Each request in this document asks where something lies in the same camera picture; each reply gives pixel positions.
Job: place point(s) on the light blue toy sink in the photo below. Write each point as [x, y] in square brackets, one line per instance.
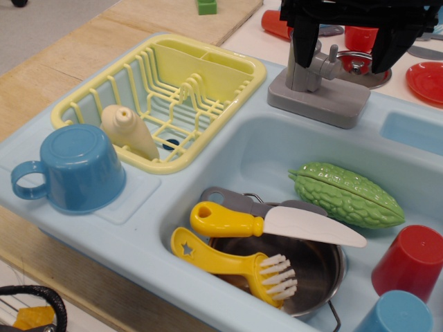
[220, 140]

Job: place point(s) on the cream toy squeeze bottle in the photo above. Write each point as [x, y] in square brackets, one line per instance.
[125, 127]

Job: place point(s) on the red toy cup lying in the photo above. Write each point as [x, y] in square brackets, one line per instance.
[272, 23]

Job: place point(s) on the yellow handled toy knife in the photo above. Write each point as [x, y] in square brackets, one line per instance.
[214, 220]

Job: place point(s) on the red toy plate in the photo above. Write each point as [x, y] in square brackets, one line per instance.
[425, 81]

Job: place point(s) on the grey toy faucet lever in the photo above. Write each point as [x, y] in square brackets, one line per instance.
[325, 65]

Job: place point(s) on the red toy cup upright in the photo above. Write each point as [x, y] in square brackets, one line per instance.
[360, 39]

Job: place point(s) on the grey toy faucet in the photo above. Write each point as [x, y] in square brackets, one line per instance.
[299, 91]

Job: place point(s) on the red toy cup in sink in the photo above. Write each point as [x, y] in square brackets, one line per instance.
[412, 263]

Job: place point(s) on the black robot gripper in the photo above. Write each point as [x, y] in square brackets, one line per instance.
[390, 16]

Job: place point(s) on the small steel pot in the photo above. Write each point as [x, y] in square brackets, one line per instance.
[320, 269]

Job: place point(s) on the green toy bitter gourd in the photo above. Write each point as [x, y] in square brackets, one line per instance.
[346, 196]

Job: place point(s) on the yellow dish drying rack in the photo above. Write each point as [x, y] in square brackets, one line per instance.
[184, 90]

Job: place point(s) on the yellow toy dish brush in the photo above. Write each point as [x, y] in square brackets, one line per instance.
[270, 279]

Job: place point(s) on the wooden board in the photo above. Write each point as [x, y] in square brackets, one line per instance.
[182, 18]

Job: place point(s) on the steel pot lid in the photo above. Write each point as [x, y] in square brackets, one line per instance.
[357, 68]

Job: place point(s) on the yellow tape piece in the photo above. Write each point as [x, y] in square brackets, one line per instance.
[34, 317]

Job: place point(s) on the green toy block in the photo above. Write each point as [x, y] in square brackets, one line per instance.
[207, 7]

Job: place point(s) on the blue toy cup in sink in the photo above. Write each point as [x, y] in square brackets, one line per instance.
[397, 310]

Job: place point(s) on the blue toy mug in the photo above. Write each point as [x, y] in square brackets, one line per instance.
[78, 171]

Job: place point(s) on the grey toy utensil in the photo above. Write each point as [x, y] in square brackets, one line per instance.
[425, 53]

